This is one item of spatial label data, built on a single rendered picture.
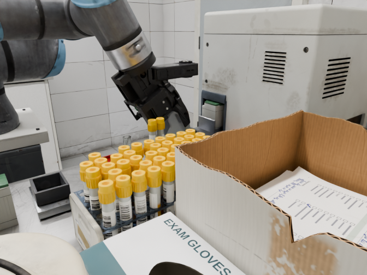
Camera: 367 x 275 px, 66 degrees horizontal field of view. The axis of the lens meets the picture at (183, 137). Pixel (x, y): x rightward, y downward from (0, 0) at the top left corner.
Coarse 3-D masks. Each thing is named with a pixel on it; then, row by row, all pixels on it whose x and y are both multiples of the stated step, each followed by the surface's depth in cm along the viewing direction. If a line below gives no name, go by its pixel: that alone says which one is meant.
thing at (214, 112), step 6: (204, 108) 67; (210, 108) 65; (216, 108) 64; (222, 108) 65; (204, 114) 67; (210, 114) 66; (216, 114) 65; (222, 114) 66; (216, 120) 65; (222, 120) 66; (216, 126) 66; (222, 126) 67
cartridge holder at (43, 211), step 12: (36, 180) 46; (48, 180) 48; (60, 180) 49; (36, 192) 42; (48, 192) 43; (60, 192) 44; (36, 204) 43; (48, 204) 43; (60, 204) 43; (48, 216) 42
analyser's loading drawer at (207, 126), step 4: (200, 116) 68; (200, 120) 68; (204, 120) 67; (208, 120) 66; (212, 120) 65; (200, 124) 68; (204, 124) 67; (208, 124) 66; (212, 124) 65; (192, 128) 62; (196, 128) 69; (200, 128) 69; (204, 128) 68; (208, 128) 66; (212, 128) 65; (216, 128) 65; (220, 128) 66; (196, 132) 61; (200, 132) 66; (204, 132) 66; (208, 132) 66; (212, 132) 66; (216, 132) 66
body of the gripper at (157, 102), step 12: (120, 72) 51; (132, 72) 49; (144, 72) 52; (120, 84) 50; (132, 84) 50; (144, 84) 53; (156, 84) 54; (168, 84) 54; (132, 96) 53; (144, 96) 53; (156, 96) 52; (168, 96) 54; (144, 108) 51; (156, 108) 54; (168, 108) 55
